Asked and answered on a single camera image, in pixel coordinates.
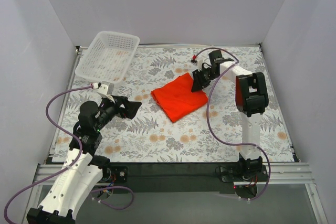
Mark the orange t shirt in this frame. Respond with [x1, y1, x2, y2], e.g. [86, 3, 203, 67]
[151, 73, 208, 123]

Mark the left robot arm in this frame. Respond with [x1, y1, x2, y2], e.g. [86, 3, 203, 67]
[26, 96, 142, 223]

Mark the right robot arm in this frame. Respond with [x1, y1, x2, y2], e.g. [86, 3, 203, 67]
[191, 47, 269, 181]

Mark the white plastic basket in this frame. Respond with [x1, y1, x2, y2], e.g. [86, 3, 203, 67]
[75, 31, 140, 87]

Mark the floral patterned table mat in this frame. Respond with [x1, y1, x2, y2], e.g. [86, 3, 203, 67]
[58, 46, 294, 162]

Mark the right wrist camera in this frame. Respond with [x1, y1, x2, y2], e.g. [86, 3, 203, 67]
[191, 55, 204, 70]

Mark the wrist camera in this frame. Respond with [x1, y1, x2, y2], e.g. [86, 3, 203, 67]
[97, 81, 114, 102]
[191, 55, 204, 70]

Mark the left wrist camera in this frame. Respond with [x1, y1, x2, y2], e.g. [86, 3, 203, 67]
[97, 81, 114, 102]

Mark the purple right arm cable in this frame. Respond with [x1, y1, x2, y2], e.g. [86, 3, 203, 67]
[194, 47, 271, 201]

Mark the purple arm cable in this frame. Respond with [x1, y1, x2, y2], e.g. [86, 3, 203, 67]
[194, 47, 271, 201]
[4, 83, 134, 223]

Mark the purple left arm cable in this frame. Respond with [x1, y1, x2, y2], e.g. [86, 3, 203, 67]
[4, 83, 134, 223]

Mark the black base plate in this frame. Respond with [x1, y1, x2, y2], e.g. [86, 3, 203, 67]
[101, 162, 268, 194]

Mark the aluminium table frame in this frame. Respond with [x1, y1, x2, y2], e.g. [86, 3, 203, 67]
[20, 44, 329, 224]

